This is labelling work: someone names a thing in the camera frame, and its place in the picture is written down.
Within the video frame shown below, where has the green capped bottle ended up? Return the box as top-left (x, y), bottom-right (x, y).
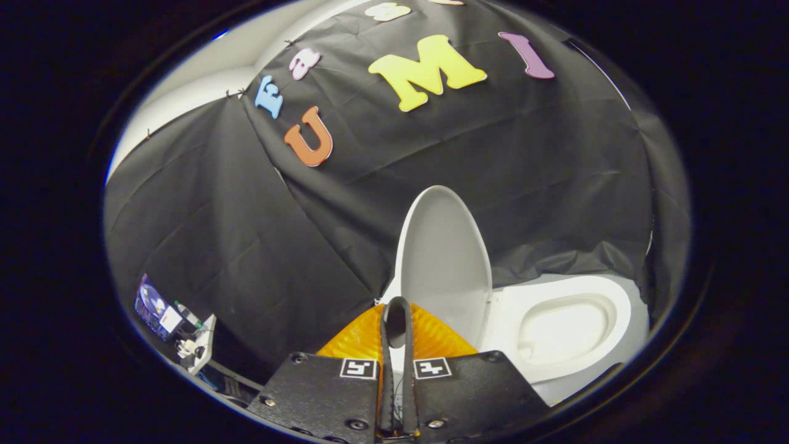
top-left (173, 300), bottom-right (205, 329)

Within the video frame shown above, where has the small white shelf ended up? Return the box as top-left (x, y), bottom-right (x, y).
top-left (176, 313), bottom-right (218, 376)

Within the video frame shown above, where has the white toilet lid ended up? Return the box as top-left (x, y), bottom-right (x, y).
top-left (393, 185), bottom-right (494, 355)

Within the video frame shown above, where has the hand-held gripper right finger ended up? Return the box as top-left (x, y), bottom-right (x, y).
top-left (398, 297), bottom-right (550, 442)

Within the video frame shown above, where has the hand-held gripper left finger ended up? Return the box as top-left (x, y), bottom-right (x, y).
top-left (245, 297), bottom-right (399, 442)

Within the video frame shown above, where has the black backdrop cloth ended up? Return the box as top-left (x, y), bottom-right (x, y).
top-left (103, 0), bottom-right (692, 388)

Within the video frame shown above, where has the white toilet seat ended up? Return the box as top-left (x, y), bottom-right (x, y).
top-left (480, 274), bottom-right (634, 384)

